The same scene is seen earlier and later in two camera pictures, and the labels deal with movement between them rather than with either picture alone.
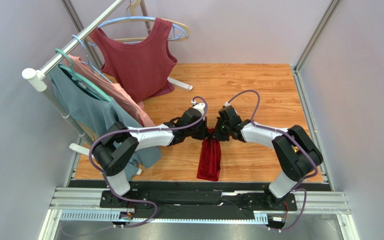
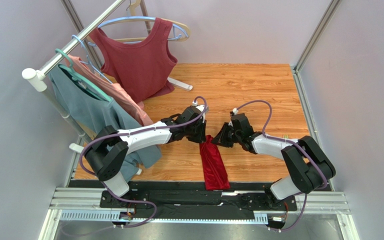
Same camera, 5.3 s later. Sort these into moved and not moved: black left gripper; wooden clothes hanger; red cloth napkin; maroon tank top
Moved: red cloth napkin
Not moved: maroon tank top; wooden clothes hanger; black left gripper
